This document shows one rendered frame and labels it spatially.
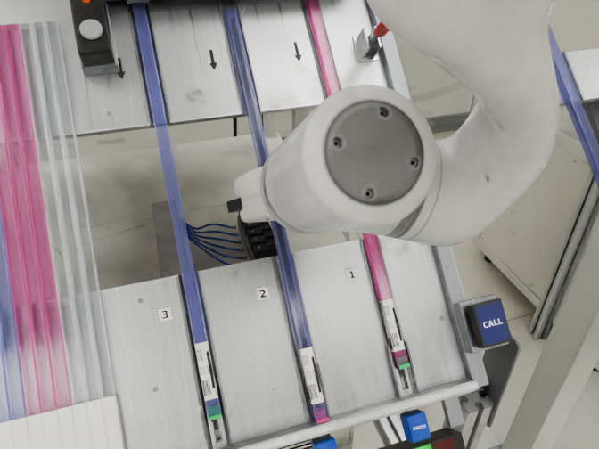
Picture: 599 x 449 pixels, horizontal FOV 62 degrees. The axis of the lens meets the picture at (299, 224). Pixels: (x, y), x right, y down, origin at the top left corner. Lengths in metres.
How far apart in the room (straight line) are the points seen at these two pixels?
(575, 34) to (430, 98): 0.88
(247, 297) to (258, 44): 0.32
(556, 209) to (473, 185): 1.31
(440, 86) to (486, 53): 2.63
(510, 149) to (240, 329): 0.37
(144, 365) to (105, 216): 0.61
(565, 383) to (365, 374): 0.48
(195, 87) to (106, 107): 0.11
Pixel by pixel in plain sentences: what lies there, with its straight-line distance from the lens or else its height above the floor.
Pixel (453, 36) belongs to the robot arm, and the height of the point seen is 1.16.
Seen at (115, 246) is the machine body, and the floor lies 0.62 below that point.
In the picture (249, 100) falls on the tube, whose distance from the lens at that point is 0.63.
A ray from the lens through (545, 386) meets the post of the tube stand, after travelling 1.04.
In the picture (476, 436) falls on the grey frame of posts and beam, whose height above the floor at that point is 0.57.
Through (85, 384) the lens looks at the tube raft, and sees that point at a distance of 0.58.
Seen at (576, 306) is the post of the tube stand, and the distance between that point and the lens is 0.92.
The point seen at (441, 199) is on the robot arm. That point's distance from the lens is 0.35.
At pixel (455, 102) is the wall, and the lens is 2.97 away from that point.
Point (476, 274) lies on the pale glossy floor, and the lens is 1.97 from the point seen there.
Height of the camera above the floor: 1.22
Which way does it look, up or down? 36 degrees down
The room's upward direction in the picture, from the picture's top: straight up
